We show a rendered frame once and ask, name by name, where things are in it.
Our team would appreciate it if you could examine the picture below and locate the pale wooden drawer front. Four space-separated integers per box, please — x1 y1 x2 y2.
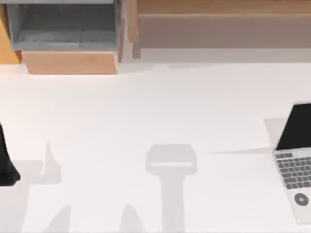
21 50 119 75

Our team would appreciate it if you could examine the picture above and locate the open wooden shelf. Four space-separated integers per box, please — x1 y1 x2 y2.
126 0 311 59

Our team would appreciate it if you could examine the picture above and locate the open silver laptop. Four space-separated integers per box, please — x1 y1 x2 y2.
272 100 311 225

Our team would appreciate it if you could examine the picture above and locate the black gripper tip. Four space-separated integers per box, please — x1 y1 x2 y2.
0 123 21 187

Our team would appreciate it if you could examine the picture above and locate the wooden cupboard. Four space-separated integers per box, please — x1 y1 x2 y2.
0 4 23 65

